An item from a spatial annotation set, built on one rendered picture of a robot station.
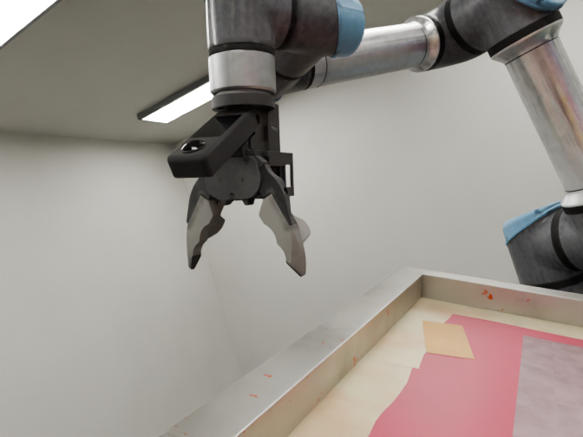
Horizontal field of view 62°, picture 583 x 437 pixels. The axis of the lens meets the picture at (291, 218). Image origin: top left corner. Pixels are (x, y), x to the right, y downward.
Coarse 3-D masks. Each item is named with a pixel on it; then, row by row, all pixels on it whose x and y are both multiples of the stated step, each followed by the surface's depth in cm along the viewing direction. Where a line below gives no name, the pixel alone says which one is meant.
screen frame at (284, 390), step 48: (384, 288) 62; (432, 288) 70; (480, 288) 67; (528, 288) 66; (336, 336) 44; (240, 384) 34; (288, 384) 34; (336, 384) 42; (192, 432) 28; (240, 432) 28; (288, 432) 34
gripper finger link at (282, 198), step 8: (264, 168) 51; (264, 176) 51; (272, 176) 51; (264, 184) 51; (272, 184) 51; (280, 184) 51; (264, 192) 52; (272, 192) 51; (280, 192) 51; (288, 192) 51; (280, 200) 51; (288, 200) 51; (280, 208) 51; (288, 208) 51; (288, 216) 50; (288, 224) 51
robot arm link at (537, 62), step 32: (448, 0) 83; (480, 0) 76; (512, 0) 72; (544, 0) 71; (480, 32) 79; (512, 32) 74; (544, 32) 73; (512, 64) 78; (544, 64) 75; (544, 96) 76; (576, 96) 75; (544, 128) 78; (576, 128) 75; (576, 160) 76; (576, 192) 78; (576, 224) 79; (576, 256) 81
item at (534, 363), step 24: (480, 336) 56; (504, 336) 57; (528, 336) 57; (552, 336) 58; (432, 360) 49; (456, 360) 49; (480, 360) 49; (504, 360) 50; (528, 360) 50; (552, 360) 50; (576, 360) 51; (504, 384) 44; (528, 384) 44; (552, 384) 45; (576, 384) 45
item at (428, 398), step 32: (416, 384) 43; (448, 384) 43; (480, 384) 44; (384, 416) 37; (416, 416) 38; (448, 416) 38; (480, 416) 38; (512, 416) 39; (544, 416) 39; (576, 416) 39
